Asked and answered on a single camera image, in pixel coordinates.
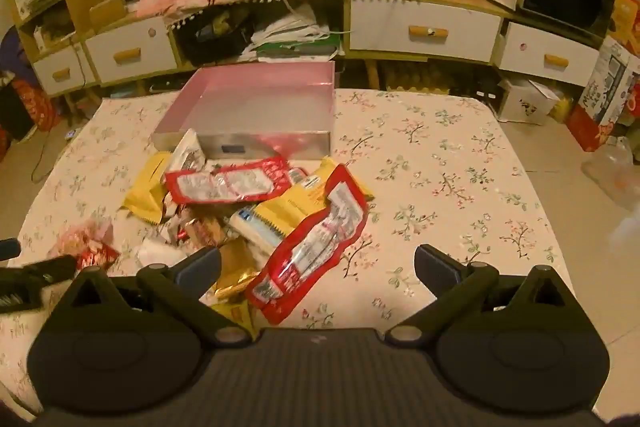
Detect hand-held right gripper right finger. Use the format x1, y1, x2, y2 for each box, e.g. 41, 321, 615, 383
384, 243, 596, 348

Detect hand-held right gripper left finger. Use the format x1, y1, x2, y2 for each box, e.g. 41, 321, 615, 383
47, 247, 253, 350

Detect gold foil wrapper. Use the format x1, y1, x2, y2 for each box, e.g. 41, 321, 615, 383
212, 269, 261, 303

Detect tan snack packet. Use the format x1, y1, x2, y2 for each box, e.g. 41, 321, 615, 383
222, 239, 261, 275

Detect yellow snack packet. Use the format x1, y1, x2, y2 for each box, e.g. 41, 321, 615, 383
121, 151, 173, 225
257, 157, 376, 238
210, 297, 258, 338

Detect white blue snack packet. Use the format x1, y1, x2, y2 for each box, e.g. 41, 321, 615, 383
227, 206, 288, 258

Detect red long snack packet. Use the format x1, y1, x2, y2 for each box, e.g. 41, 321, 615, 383
245, 164, 370, 325
165, 157, 293, 205

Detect pink cardboard box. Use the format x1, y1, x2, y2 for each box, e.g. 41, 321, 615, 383
151, 61, 336, 160

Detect floral printed cloth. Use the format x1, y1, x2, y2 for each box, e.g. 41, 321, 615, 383
0, 87, 598, 415

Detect red printed bag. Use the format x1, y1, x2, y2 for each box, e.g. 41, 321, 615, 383
10, 77, 61, 132

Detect white cardboard box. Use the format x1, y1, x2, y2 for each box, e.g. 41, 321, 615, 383
497, 77, 561, 125

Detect small white drawer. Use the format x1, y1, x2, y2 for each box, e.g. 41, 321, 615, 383
32, 49, 86, 95

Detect egg carton tray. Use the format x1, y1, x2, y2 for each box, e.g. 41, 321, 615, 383
382, 62, 501, 92

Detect clear plastic bottle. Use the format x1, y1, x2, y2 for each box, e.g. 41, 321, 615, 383
582, 137, 640, 208

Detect dark blue cloth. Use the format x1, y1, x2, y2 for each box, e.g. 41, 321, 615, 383
0, 26, 38, 80

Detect black basket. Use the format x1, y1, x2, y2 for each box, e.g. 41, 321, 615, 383
175, 14, 251, 65

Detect green folder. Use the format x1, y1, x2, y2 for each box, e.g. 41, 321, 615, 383
255, 39, 341, 58

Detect wide white drawer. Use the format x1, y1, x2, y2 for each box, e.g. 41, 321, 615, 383
349, 0, 502, 62

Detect stack of white papers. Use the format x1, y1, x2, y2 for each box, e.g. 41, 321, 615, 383
240, 2, 346, 60

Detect printed white carton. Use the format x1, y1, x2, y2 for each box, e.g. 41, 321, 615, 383
577, 36, 640, 138

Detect red printed carton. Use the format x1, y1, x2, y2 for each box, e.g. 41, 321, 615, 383
611, 0, 640, 42

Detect white drawer with wooden handle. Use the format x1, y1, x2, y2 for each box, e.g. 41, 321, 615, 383
499, 22, 601, 85
85, 17, 178, 85

